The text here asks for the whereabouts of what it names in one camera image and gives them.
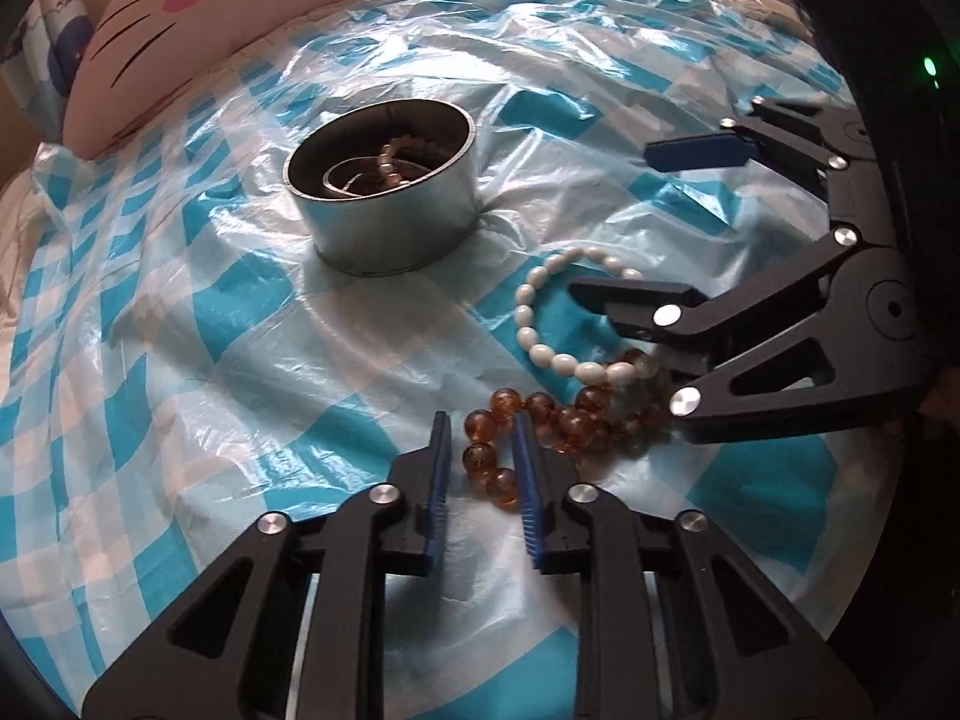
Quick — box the white bead bracelet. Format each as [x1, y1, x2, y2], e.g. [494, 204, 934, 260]
[512, 244, 662, 389]

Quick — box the amber bead bracelet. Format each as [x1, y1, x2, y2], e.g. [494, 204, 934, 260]
[460, 346, 677, 511]

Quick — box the silver bangle bracelet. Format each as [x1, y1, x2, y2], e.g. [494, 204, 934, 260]
[320, 156, 433, 200]

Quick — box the round silver metal tin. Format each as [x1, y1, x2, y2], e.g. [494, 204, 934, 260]
[283, 98, 482, 277]

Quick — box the blue checkered plastic sheet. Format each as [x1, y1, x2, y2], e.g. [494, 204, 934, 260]
[2, 0, 850, 707]

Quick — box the white quilt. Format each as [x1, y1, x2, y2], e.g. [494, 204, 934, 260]
[0, 171, 50, 372]

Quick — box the pink cat face pillow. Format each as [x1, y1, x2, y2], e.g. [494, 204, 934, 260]
[62, 0, 348, 160]

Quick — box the left whale print curtain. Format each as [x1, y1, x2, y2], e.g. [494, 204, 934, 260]
[2, 0, 94, 142]

